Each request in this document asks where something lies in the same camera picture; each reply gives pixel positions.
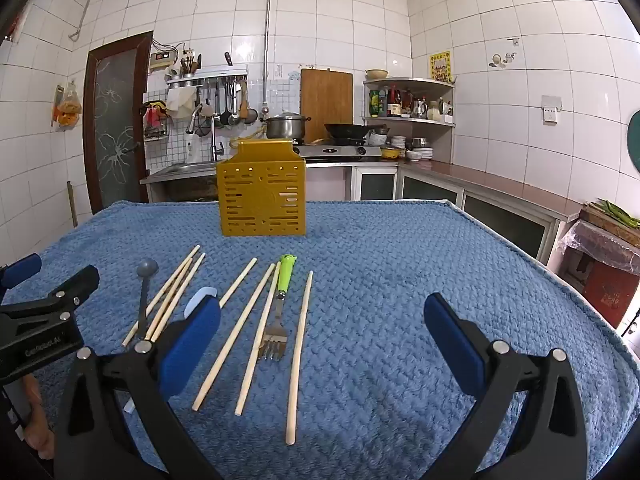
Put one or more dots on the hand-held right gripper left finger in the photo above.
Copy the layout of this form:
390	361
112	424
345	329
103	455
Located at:
192	340

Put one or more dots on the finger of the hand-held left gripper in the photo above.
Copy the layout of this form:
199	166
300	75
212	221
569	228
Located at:
21	270
75	285

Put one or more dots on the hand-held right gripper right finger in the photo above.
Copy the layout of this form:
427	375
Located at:
455	345

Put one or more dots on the grey round spoon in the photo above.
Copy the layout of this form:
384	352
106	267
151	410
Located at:
147	267

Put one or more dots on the yellow perforated utensil holder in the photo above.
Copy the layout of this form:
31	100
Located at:
262	195

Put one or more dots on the hanging kitchen utensils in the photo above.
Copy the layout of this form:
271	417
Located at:
232	110

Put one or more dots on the person's left hand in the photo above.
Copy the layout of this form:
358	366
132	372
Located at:
41	435

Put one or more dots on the wooden stick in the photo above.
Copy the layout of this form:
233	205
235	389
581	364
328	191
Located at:
73	205

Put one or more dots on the blue textured blanket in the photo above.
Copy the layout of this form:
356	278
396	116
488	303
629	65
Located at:
380	285

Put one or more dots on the white kitchen cabinets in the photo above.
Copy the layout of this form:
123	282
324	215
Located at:
435	190

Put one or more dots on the stainless steel sink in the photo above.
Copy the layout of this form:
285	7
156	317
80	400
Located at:
185	170

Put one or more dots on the red box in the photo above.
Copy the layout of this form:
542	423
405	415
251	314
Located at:
610	290

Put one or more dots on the brown door with frosted glass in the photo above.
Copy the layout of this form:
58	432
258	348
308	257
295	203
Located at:
115	125

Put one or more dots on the brown kitchen countertop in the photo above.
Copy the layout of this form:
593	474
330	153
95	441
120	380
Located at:
500	185

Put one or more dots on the hanging plastic bag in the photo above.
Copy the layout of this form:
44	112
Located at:
67	107

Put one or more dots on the white soap bottle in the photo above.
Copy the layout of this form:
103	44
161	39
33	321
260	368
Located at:
190	152

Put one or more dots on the clear plastic sheet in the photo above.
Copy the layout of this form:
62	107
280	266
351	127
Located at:
600	242

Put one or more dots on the stack of white bowls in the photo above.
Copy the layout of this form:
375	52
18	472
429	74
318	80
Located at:
420	152

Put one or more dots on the metal faucet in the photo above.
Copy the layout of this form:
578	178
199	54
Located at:
215	145

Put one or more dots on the yellow bowl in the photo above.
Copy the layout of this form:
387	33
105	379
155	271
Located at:
391	152

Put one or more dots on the green vegetables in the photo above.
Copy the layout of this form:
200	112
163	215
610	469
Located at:
617	209

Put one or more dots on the white cloth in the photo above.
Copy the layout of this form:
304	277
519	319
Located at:
180	100

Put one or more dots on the gas stove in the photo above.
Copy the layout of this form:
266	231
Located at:
340	151

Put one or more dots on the steel cooking pot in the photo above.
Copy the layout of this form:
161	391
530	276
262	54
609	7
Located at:
285	127

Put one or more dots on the black wok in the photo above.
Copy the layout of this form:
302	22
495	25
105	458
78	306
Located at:
350	131

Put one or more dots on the row of condiment bottles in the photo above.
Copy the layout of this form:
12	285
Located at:
395	105

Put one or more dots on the metal utensil rack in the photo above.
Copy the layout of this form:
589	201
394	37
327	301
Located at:
210	72

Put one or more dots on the white corner shelf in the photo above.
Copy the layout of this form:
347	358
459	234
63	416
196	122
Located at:
415	82

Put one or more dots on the green round board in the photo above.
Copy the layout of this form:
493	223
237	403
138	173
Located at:
635	142

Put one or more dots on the wooden cutting board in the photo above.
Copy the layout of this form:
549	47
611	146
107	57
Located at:
325	100

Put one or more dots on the beige bowl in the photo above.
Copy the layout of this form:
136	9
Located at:
376	73

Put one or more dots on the white wall power box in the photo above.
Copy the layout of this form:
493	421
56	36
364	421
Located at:
162	59

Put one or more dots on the yellow wall poster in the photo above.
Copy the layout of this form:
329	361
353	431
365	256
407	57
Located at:
440	66

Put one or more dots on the wall hook ornaments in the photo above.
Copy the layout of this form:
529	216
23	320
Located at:
502	59

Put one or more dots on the grey wall pipe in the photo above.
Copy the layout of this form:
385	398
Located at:
267	35

